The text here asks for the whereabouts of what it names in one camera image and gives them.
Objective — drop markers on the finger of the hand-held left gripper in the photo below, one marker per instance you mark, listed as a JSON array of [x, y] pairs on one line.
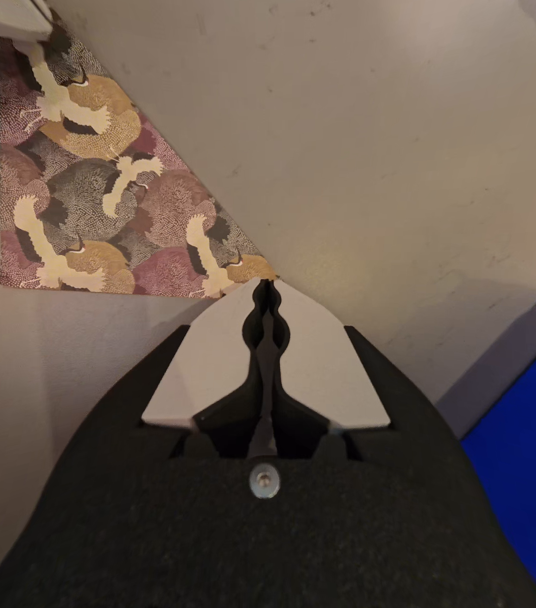
[[6, 14]]

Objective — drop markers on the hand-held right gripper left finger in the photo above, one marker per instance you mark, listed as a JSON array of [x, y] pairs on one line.
[[206, 375]]

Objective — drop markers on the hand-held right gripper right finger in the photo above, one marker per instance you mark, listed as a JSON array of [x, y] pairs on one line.
[[325, 375]]

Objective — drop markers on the crane patterned origami paper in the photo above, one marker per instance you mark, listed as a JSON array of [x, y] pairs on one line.
[[82, 190]]

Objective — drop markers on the blue mat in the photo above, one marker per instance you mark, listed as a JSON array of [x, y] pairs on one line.
[[534, 451]]

